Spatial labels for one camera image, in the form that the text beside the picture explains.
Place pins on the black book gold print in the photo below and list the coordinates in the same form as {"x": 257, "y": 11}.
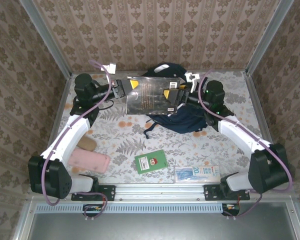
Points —
{"x": 150, "y": 97}

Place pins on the pink pencil case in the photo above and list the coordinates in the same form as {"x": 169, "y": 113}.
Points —
{"x": 90, "y": 160}

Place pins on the aluminium frame post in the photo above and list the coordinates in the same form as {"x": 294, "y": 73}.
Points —
{"x": 268, "y": 37}
{"x": 48, "y": 41}

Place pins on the black connector board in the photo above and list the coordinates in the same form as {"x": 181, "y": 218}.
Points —
{"x": 92, "y": 209}
{"x": 231, "y": 209}

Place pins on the brown pencil pouch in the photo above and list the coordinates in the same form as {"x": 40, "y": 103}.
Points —
{"x": 87, "y": 144}

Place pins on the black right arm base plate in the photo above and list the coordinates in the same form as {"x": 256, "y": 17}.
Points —
{"x": 211, "y": 192}

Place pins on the aluminium table end rail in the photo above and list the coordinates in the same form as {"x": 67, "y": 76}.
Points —
{"x": 230, "y": 71}

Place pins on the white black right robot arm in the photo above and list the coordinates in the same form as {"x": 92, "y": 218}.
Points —
{"x": 240, "y": 135}

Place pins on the grey metal panel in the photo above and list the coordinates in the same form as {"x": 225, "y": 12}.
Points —
{"x": 160, "y": 227}

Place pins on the aluminium table side rail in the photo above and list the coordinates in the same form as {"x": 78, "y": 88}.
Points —
{"x": 255, "y": 100}
{"x": 60, "y": 105}

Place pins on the floral table cloth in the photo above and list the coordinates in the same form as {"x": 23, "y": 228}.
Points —
{"x": 190, "y": 150}

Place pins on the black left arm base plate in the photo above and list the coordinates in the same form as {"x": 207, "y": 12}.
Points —
{"x": 110, "y": 192}

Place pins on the clear plastic stationery pack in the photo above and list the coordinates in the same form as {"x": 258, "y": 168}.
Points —
{"x": 197, "y": 172}

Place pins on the aluminium mounting rail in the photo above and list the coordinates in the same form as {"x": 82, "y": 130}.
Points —
{"x": 160, "y": 192}

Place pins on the green notebook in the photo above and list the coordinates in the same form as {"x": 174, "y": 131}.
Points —
{"x": 162, "y": 160}

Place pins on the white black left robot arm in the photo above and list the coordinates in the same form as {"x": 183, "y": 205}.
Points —
{"x": 67, "y": 140}

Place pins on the navy blue student backpack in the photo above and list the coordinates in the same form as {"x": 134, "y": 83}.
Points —
{"x": 185, "y": 122}

